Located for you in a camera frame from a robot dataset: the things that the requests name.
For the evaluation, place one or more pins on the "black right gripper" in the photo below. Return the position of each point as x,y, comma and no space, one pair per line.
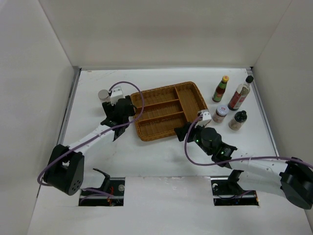
181,131

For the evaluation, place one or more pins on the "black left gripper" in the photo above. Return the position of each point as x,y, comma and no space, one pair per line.
109,108

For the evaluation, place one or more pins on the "silver lid blue jar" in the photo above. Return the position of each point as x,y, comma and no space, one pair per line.
104,96

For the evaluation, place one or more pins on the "red white lid jar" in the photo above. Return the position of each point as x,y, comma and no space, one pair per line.
220,113

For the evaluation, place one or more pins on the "green red sauce bottle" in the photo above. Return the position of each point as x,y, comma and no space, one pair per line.
220,89

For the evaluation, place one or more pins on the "black cap pepper shaker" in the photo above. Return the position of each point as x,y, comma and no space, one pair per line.
238,120

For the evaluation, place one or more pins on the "dark soy sauce bottle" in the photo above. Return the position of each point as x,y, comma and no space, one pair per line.
240,94

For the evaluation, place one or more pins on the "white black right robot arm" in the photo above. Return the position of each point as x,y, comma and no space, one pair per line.
290,178

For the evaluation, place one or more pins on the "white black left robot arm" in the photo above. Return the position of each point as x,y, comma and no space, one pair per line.
65,169

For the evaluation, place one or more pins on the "brown wicker divided basket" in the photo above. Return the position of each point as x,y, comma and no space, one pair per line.
161,110

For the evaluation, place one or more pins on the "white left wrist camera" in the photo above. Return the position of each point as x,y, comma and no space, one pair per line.
116,94

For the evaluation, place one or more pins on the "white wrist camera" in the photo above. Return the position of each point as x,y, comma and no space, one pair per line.
116,94
205,118

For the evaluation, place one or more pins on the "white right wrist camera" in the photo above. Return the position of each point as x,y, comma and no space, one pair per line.
205,118

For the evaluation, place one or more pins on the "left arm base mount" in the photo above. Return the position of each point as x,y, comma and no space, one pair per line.
104,191

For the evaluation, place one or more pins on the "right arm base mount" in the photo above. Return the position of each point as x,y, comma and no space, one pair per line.
227,192

